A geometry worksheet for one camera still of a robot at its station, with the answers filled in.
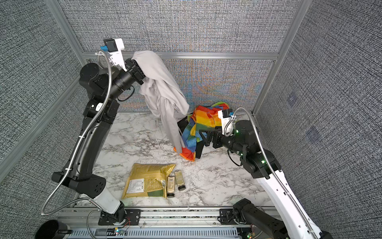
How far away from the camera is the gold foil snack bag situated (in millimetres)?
780

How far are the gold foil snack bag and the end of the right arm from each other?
1.27 ft

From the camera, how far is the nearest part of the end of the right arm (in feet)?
1.75
